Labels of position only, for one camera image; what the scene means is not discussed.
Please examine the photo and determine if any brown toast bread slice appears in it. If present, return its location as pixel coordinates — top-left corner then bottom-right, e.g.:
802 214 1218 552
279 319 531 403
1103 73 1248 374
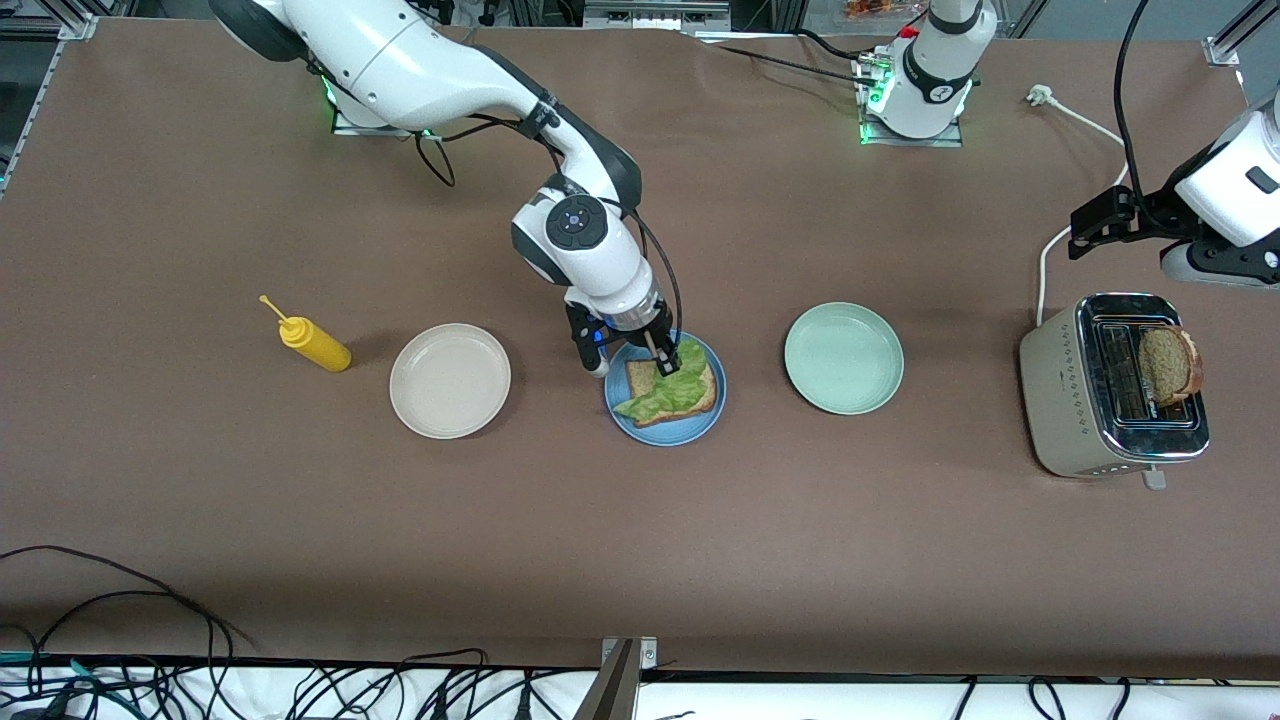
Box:
1138 325 1205 407
625 358 719 429

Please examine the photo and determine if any beige chrome two-slot toaster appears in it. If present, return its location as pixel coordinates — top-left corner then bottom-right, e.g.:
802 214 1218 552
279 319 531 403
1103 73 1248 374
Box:
1019 292 1211 491

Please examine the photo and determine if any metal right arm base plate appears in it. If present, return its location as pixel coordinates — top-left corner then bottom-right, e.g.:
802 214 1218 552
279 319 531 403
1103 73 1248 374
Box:
330 95 441 138

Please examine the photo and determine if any green lettuce leaf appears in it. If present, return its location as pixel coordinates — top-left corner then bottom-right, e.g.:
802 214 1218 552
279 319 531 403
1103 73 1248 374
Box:
613 338 709 423

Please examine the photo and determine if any aluminium post with bracket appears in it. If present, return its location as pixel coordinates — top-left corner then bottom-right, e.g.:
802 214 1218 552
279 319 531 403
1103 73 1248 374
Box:
575 637 658 720

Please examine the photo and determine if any aluminium frame profile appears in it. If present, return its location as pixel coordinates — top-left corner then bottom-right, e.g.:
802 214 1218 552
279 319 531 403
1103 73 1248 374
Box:
1205 0 1280 66
0 0 101 41

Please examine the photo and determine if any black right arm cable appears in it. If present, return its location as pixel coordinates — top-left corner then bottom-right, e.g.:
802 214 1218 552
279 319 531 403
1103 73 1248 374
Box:
413 100 684 323

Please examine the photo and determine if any white toaster power cord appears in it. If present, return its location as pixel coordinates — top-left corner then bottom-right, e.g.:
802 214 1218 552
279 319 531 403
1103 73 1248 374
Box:
1025 85 1131 326

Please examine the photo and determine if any beige round plate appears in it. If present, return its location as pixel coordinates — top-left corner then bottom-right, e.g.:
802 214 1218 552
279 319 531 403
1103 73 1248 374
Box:
389 323 512 440

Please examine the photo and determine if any long black looped cable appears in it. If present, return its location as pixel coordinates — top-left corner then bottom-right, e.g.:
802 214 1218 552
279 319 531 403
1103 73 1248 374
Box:
0 545 259 656

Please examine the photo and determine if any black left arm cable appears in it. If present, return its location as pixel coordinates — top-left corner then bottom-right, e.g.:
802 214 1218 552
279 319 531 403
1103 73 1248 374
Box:
1112 0 1176 231

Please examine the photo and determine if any thin black table cable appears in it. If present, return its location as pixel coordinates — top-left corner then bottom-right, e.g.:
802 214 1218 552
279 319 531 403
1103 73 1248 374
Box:
700 40 881 89
795 28 871 63

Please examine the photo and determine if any grey power strip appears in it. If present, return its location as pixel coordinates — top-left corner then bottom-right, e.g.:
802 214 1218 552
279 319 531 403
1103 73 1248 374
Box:
583 0 731 31

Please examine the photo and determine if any yellow mustard squeeze bottle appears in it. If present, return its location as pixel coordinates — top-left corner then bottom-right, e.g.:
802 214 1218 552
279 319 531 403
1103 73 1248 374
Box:
259 294 353 373

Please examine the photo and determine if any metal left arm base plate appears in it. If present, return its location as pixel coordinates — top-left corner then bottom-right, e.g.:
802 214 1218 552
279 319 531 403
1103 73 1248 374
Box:
858 50 967 148

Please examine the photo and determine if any mint green round plate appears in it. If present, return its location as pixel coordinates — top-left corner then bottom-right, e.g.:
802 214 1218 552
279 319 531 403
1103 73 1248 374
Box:
784 301 905 416

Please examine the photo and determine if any blue round plate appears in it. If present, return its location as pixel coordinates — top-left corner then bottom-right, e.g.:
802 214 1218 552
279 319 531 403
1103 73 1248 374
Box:
604 329 728 447

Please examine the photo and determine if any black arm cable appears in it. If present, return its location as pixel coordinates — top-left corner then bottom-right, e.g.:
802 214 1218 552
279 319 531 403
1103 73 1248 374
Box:
413 100 684 323
1112 0 1176 231

